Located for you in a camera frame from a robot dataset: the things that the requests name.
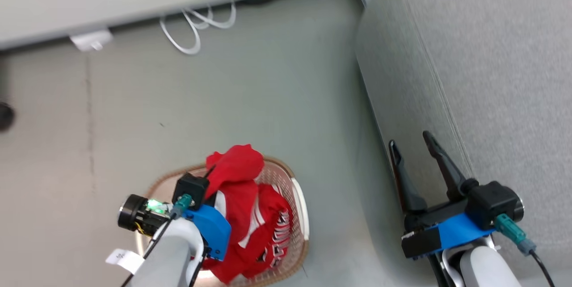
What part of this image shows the white power strip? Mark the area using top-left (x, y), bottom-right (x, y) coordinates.
top-left (69, 30), bottom-right (113, 52)

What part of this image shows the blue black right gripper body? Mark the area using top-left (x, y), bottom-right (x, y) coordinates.
top-left (401, 201), bottom-right (496, 260)

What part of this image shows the grey fabric sofa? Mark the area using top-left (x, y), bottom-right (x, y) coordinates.
top-left (355, 0), bottom-right (572, 287)

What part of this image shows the teal left camera connector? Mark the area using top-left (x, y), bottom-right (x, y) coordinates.
top-left (172, 194), bottom-right (194, 219)

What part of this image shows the teal camera connector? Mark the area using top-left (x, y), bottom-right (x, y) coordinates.
top-left (172, 194), bottom-right (194, 219)
top-left (495, 214), bottom-right (537, 256)

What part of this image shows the white coiled cable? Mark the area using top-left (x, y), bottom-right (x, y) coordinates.
top-left (160, 2), bottom-right (236, 55)

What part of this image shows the teal right camera connector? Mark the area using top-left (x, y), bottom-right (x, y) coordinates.
top-left (495, 214), bottom-right (537, 256)

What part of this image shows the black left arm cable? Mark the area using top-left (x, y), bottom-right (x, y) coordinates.
top-left (121, 215), bottom-right (179, 287)

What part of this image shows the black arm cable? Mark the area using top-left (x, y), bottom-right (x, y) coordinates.
top-left (530, 249), bottom-right (555, 287)
top-left (121, 215), bottom-right (179, 287)

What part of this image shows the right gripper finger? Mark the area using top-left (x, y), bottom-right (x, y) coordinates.
top-left (388, 139), bottom-right (428, 215)
top-left (422, 131), bottom-right (479, 202)

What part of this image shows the white left cable tag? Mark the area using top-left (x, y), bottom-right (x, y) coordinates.
top-left (106, 249), bottom-right (144, 274)

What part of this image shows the black caster wheel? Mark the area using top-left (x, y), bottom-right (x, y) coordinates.
top-left (0, 101), bottom-right (16, 132)

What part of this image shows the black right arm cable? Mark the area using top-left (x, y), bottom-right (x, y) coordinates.
top-left (530, 249), bottom-right (555, 287)

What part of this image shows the red basketball jersey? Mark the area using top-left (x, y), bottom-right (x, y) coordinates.
top-left (199, 180), bottom-right (294, 284)

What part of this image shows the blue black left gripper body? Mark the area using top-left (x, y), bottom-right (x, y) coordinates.
top-left (118, 194), bottom-right (231, 261)

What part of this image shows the cream perforated laundry basket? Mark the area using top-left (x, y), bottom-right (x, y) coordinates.
top-left (134, 155), bottom-right (310, 287)

